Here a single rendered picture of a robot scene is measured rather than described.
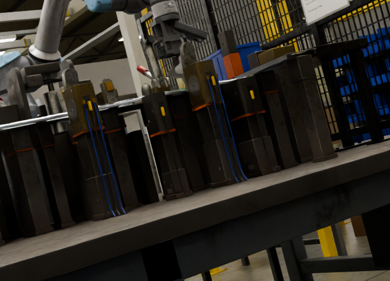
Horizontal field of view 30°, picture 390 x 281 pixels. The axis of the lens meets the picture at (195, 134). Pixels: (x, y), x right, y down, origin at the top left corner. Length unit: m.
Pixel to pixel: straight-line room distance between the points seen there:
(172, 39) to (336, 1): 0.59
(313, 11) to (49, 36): 0.93
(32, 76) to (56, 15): 0.45
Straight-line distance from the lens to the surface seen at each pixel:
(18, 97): 2.22
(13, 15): 10.14
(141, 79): 9.24
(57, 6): 2.61
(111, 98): 2.29
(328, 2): 2.48
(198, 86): 1.99
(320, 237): 4.39
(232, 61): 2.51
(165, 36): 2.17
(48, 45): 2.68
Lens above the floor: 0.77
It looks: 3 degrees up
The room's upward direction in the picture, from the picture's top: 14 degrees counter-clockwise
